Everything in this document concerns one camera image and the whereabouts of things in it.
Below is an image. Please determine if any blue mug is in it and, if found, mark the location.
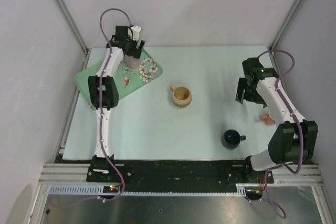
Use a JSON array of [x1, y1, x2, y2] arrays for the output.
[[221, 130, 246, 150]]

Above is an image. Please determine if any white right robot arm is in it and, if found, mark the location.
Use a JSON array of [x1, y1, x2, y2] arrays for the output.
[[236, 57, 318, 183]]

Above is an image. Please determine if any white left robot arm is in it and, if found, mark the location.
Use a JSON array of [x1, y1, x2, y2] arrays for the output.
[[88, 25, 145, 182]]

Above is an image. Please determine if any brown mug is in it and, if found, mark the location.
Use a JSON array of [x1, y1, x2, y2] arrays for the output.
[[249, 67, 265, 86]]

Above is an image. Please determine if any green floral tray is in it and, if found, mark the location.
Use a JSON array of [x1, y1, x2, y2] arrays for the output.
[[74, 50, 163, 108]]

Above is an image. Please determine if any white slotted cable duct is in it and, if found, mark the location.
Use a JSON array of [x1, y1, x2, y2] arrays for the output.
[[49, 185, 246, 197]]

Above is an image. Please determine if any beige mug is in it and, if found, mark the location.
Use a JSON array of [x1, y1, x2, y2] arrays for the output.
[[170, 85, 192, 108]]

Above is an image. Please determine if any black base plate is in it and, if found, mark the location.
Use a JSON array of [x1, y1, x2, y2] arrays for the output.
[[54, 158, 275, 193]]

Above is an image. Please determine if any orange cup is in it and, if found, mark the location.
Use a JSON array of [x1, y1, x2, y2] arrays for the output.
[[259, 111, 276, 126]]

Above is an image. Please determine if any pink ribbed mug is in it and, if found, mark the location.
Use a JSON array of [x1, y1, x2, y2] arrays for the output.
[[124, 55, 141, 69]]

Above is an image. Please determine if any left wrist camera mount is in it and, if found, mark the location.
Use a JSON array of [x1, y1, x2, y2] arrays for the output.
[[128, 25, 142, 41]]

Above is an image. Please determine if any aluminium frame rail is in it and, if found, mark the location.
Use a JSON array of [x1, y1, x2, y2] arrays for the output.
[[39, 163, 91, 183]]

